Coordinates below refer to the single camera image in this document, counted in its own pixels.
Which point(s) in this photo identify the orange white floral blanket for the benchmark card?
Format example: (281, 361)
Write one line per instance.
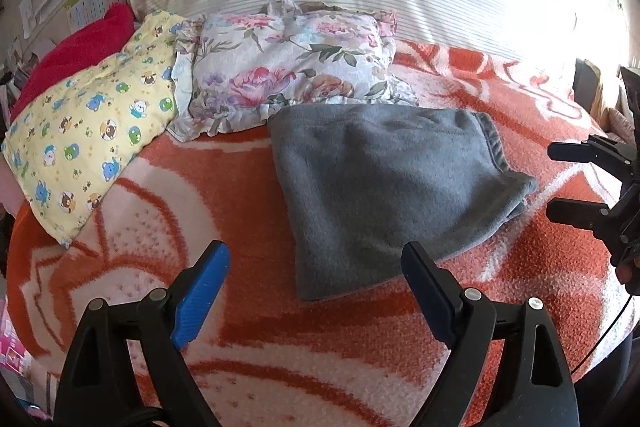
(266, 358)

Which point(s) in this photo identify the yellow cartoon print pillow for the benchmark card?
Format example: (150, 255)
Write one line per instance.
(69, 145)

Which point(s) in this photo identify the floral ruffled pillow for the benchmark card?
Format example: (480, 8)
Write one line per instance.
(233, 71)

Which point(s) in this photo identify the beige cushion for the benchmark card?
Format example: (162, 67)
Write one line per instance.
(617, 126)

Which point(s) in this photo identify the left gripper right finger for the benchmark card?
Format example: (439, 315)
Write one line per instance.
(436, 290)

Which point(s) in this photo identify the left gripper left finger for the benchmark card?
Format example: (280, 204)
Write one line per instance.
(195, 290)

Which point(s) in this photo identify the person's right hand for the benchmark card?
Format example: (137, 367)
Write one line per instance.
(625, 270)

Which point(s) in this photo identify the grey fleece pants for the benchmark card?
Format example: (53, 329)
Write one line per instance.
(362, 181)

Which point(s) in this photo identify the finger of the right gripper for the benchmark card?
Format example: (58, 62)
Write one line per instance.
(572, 152)
(576, 213)

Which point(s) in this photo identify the red pillow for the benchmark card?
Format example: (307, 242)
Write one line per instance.
(85, 48)

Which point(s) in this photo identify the wooden chair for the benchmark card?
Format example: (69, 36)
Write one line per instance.
(587, 88)

